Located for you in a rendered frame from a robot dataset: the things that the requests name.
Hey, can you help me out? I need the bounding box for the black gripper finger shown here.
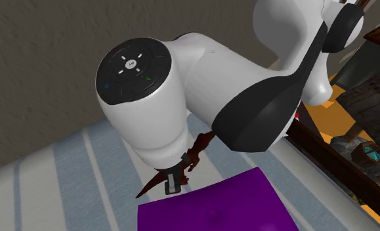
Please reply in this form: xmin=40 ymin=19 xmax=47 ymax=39
xmin=164 ymin=172 xmax=182 ymax=196

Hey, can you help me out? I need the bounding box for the red-brown dinosaur toy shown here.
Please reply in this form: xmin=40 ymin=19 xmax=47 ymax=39
xmin=135 ymin=130 xmax=217 ymax=200

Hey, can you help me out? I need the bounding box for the blue white striped bed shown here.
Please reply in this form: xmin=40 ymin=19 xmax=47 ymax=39
xmin=0 ymin=108 xmax=380 ymax=231

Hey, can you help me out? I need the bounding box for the small wooden chest turquoise top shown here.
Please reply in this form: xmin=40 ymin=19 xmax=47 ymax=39
xmin=350 ymin=140 xmax=380 ymax=168

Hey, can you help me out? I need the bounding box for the dark wooden cabinet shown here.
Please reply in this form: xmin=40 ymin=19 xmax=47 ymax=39
xmin=329 ymin=18 xmax=380 ymax=161

